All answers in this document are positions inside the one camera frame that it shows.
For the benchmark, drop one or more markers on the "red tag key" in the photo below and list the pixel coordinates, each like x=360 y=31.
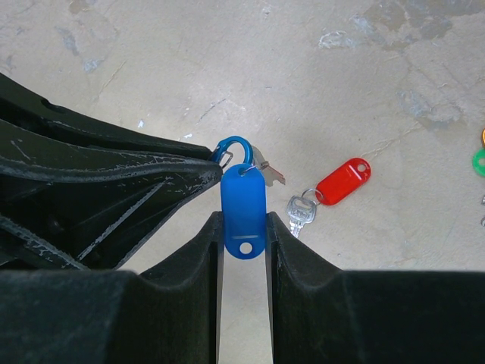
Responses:
x=332 y=189

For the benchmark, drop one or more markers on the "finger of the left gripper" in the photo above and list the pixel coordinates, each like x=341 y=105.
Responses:
x=74 y=207
x=34 y=113

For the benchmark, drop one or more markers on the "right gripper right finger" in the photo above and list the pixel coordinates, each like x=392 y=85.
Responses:
x=320 y=313

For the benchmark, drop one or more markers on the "blue tag key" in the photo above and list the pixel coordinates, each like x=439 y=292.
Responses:
x=244 y=205

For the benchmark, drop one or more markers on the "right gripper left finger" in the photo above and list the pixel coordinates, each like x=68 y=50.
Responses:
x=170 y=313

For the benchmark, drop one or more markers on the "green tag key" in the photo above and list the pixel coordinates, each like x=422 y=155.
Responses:
x=478 y=162

